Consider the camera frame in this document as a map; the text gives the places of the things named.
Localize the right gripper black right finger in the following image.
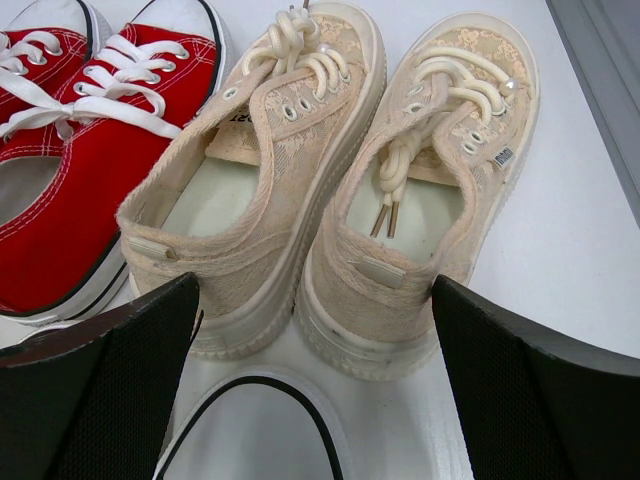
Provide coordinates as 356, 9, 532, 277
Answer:
431, 275, 639, 479

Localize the beige lace sneaker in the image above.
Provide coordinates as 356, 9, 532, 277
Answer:
116, 2, 386, 360
296, 12, 540, 381

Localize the red left canvas sneaker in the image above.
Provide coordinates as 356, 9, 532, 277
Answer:
1, 0, 112, 123

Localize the beige right lace sneaker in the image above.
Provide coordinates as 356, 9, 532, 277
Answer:
296, 12, 540, 381

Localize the beige left lace sneaker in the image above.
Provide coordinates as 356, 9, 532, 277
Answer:
116, 2, 386, 360

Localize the aluminium right side rail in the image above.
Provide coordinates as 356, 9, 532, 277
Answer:
547, 0, 639, 215

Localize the red canvas sneaker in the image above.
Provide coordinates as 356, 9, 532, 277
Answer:
1, 1, 230, 325
1, 0, 112, 123

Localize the grey right canvas sneaker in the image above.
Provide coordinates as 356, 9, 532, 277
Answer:
154, 367, 357, 479

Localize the red right canvas sneaker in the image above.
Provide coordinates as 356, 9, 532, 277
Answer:
1, 1, 230, 325

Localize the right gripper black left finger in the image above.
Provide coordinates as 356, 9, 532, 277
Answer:
1, 273, 199, 479

